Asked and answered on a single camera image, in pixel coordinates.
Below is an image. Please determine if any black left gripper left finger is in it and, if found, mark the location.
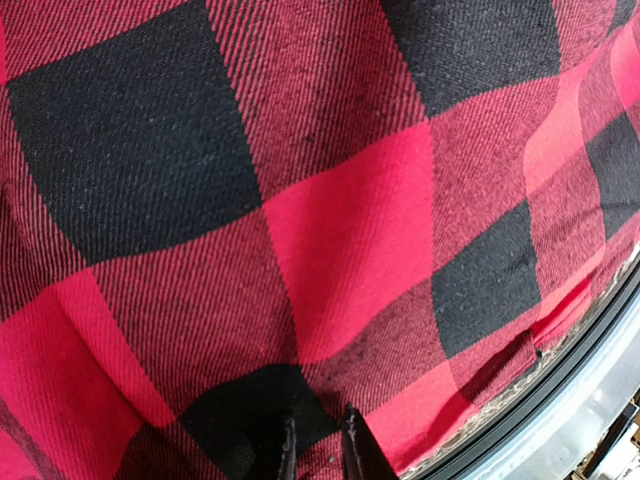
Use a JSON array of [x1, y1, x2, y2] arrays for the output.
[[249, 417, 296, 480]]

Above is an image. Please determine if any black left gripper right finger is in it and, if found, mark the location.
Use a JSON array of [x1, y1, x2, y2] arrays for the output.
[[341, 403, 395, 480]]

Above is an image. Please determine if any red black plaid shirt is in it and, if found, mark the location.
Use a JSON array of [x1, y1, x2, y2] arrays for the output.
[[1, 1, 639, 479]]

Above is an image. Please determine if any black front rail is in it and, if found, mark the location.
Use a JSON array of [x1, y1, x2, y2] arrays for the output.
[[408, 266, 639, 479]]

